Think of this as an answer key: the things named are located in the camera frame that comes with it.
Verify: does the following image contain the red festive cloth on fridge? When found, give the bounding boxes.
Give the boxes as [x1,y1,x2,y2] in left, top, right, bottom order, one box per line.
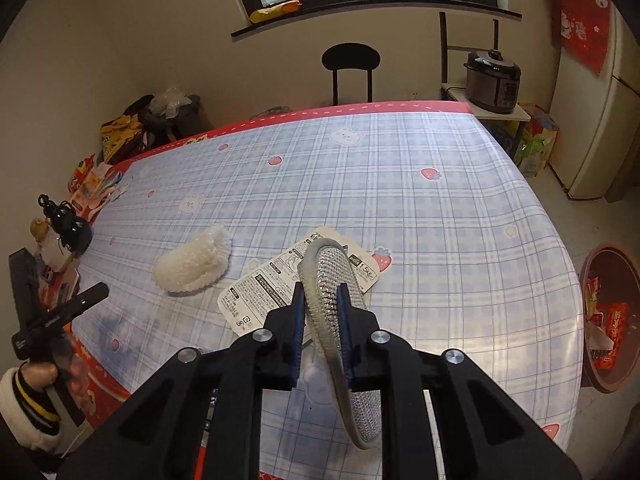
[549,0,611,76]

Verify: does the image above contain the cream two-door refrigerator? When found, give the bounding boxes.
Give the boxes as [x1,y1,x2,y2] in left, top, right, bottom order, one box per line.
[549,9,639,200]

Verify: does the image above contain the black gourd-shaped bottle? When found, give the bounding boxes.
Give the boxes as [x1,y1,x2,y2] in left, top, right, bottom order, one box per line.
[38,194,92,256]

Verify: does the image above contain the yellow snack packet on sill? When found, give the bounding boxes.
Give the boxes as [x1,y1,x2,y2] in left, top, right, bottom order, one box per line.
[248,0,303,24]

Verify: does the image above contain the small white side table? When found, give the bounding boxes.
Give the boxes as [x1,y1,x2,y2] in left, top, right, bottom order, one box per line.
[440,82,530,159]

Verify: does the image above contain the yellow snack bags pile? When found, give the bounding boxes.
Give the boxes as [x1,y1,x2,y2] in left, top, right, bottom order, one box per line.
[100,114,143,165]

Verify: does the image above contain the brown plastic trash bin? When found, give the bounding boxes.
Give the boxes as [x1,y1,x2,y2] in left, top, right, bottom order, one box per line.
[579,243,639,393]

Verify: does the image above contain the left forearm white sleeve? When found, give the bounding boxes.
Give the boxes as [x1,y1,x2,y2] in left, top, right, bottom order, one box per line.
[1,366,62,453]

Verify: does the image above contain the white printed packaging card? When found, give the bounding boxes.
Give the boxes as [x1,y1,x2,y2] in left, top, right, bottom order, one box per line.
[218,226,390,336]

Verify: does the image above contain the red-rimmed clear food tray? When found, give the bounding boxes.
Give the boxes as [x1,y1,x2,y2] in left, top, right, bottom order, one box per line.
[586,276,630,372]

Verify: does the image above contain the blue plaid plastic tablecloth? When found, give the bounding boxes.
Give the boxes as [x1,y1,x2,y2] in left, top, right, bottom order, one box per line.
[64,103,582,479]

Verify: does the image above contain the electric pressure cooker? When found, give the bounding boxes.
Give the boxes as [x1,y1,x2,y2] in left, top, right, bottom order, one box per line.
[464,49,522,113]

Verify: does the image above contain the person's left hand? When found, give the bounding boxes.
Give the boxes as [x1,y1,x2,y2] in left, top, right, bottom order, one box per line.
[21,356,91,413]

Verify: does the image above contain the black round-back chair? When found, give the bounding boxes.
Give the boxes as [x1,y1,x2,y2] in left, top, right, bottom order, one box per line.
[321,42,381,106]

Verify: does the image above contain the colourful bags beside table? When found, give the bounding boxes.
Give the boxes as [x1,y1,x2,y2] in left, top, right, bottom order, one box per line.
[515,105,560,178]

